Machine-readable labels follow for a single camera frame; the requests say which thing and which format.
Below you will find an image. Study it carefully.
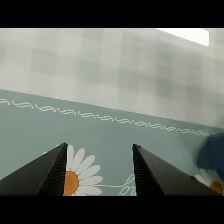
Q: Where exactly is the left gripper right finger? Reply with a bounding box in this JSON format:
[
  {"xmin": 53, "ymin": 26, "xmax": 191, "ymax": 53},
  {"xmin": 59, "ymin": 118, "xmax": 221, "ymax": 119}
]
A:
[{"xmin": 132, "ymin": 143, "xmax": 223, "ymax": 197}]

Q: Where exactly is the blue shirt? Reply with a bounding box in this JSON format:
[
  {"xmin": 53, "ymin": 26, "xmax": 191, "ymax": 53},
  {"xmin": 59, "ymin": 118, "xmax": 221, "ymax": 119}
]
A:
[{"xmin": 195, "ymin": 131, "xmax": 224, "ymax": 182}]

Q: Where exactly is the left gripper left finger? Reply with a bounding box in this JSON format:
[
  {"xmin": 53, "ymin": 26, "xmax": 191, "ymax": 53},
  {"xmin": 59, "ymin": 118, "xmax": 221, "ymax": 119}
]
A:
[{"xmin": 0, "ymin": 142, "xmax": 69, "ymax": 197}]

